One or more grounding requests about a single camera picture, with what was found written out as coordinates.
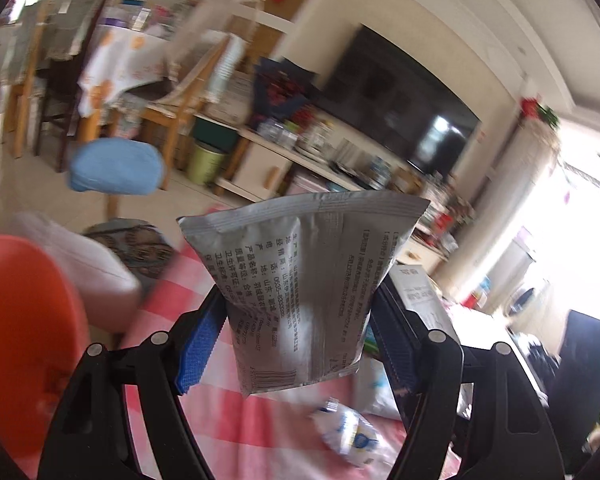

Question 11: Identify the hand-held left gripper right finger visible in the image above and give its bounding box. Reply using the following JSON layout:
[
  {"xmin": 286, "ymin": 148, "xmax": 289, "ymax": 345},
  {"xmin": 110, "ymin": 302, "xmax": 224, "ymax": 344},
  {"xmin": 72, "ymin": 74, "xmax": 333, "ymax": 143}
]
[{"xmin": 367, "ymin": 276, "xmax": 566, "ymax": 480}]

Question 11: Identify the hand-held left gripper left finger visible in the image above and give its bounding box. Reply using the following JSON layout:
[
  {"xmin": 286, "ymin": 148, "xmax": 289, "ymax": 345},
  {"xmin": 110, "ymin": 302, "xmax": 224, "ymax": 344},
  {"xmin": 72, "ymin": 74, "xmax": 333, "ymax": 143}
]
[{"xmin": 37, "ymin": 285, "xmax": 229, "ymax": 480}]

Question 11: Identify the silver printed packet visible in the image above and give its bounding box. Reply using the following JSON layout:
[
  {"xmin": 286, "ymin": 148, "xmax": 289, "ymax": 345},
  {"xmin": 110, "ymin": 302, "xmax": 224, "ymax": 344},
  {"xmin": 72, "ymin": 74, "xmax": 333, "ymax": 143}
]
[{"xmin": 177, "ymin": 190, "xmax": 431, "ymax": 398}]

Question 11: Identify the orange plastic bucket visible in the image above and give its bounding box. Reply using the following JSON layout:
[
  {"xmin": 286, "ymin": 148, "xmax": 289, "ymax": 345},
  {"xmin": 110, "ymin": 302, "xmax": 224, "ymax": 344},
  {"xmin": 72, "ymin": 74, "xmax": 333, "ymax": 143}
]
[{"xmin": 0, "ymin": 234, "xmax": 92, "ymax": 480}]

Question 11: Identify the white carton box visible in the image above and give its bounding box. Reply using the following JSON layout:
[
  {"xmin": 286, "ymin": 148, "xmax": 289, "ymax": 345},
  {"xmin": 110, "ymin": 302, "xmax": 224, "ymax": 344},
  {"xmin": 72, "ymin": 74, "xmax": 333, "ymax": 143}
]
[{"xmin": 387, "ymin": 263, "xmax": 461, "ymax": 341}]

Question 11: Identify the crumpled white blue wrapper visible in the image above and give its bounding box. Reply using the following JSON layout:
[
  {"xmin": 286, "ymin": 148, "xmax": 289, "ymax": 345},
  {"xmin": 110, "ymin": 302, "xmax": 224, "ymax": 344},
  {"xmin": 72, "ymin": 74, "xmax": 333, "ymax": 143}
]
[{"xmin": 312, "ymin": 397, "xmax": 383, "ymax": 468}]

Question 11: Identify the red checked tablecloth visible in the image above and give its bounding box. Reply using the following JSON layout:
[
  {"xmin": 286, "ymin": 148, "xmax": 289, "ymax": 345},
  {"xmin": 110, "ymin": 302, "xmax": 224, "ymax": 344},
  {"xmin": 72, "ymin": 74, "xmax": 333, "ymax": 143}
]
[{"xmin": 115, "ymin": 245, "xmax": 531, "ymax": 480}]

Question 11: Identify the patterned floor mat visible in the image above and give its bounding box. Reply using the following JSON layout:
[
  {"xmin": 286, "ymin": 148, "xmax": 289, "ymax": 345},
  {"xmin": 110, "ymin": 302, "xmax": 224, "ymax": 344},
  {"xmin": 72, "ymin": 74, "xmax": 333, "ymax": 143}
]
[{"xmin": 82, "ymin": 220, "xmax": 176, "ymax": 281}]

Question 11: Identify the white washing machine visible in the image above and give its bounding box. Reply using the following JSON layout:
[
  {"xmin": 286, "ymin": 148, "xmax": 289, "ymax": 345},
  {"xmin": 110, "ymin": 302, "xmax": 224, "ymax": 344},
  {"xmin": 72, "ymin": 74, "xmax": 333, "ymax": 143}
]
[{"xmin": 505, "ymin": 285, "xmax": 538, "ymax": 318}]

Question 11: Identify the white seat cushion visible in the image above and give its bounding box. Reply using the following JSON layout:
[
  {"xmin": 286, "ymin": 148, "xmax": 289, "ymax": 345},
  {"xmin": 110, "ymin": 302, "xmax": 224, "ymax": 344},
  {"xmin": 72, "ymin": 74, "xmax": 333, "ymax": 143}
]
[{"xmin": 10, "ymin": 210, "xmax": 143, "ymax": 333}]

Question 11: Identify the light green waste bin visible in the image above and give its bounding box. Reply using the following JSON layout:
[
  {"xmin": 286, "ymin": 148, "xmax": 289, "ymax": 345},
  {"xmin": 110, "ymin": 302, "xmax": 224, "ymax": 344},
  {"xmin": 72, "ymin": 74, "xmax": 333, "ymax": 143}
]
[{"xmin": 186, "ymin": 141, "xmax": 227, "ymax": 187}]

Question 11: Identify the white television cabinet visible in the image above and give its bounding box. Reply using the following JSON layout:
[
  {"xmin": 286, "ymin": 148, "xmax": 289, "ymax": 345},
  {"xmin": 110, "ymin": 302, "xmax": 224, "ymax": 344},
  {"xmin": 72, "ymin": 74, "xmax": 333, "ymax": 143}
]
[{"xmin": 215, "ymin": 110, "xmax": 456, "ymax": 271}]

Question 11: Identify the lace covered air conditioner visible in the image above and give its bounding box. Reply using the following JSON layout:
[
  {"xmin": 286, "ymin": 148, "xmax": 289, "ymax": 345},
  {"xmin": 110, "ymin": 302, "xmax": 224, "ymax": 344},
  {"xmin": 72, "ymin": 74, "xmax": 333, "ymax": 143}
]
[{"xmin": 430, "ymin": 125, "xmax": 561, "ymax": 306}]

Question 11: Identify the blue cushioned stool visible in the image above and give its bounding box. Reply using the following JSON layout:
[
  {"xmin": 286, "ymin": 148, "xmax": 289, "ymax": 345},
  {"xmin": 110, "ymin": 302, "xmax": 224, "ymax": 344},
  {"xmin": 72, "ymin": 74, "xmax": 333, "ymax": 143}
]
[{"xmin": 69, "ymin": 139, "xmax": 163, "ymax": 221}]

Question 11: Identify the dark green storage box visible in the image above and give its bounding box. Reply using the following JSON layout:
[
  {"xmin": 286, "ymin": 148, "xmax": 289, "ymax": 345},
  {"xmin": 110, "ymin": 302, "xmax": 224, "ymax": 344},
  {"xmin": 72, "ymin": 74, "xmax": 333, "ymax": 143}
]
[{"xmin": 192, "ymin": 115, "xmax": 238, "ymax": 153}]

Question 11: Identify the light wooden chair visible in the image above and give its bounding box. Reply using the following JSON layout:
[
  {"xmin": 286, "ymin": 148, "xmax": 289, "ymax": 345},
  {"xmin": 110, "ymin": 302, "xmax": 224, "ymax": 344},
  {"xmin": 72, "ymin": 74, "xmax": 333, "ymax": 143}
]
[
  {"xmin": 5, "ymin": 0, "xmax": 46, "ymax": 151},
  {"xmin": 140, "ymin": 35, "xmax": 231, "ymax": 171}
]

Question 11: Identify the black flat television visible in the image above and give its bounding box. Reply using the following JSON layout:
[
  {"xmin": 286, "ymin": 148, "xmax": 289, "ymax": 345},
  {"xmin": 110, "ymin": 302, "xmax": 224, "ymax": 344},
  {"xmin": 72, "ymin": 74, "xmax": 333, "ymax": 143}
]
[{"xmin": 315, "ymin": 24, "xmax": 482, "ymax": 177}]

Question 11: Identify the white printed sack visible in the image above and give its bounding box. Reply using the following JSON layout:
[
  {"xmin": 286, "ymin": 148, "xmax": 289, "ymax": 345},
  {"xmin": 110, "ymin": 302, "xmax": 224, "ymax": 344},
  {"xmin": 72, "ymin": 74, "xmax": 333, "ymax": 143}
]
[{"xmin": 215, "ymin": 72, "xmax": 253, "ymax": 126}]

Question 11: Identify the dark blue wrapped bouquet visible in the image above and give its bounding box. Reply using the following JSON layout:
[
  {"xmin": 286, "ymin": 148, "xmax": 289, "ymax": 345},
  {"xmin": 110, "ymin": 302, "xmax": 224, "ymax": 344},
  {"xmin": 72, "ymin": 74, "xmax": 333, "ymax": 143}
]
[{"xmin": 252, "ymin": 57, "xmax": 321, "ymax": 121}]

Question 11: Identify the red flower decoration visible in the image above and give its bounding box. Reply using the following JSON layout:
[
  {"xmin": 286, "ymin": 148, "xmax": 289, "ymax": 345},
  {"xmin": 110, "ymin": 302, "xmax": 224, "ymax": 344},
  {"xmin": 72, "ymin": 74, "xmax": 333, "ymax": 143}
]
[{"xmin": 520, "ymin": 96, "xmax": 561, "ymax": 128}]

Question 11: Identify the orange print tablecloth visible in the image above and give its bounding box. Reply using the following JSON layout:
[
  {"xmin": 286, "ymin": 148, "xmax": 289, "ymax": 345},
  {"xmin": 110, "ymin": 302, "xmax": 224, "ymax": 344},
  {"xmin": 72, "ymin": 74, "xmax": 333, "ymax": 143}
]
[{"xmin": 77, "ymin": 25, "xmax": 181, "ymax": 116}]

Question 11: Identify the dark wooden chair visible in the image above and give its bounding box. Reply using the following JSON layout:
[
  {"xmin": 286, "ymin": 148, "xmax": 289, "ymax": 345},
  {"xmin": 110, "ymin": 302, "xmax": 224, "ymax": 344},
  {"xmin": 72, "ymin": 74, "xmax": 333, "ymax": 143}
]
[{"xmin": 35, "ymin": 0, "xmax": 106, "ymax": 171}]

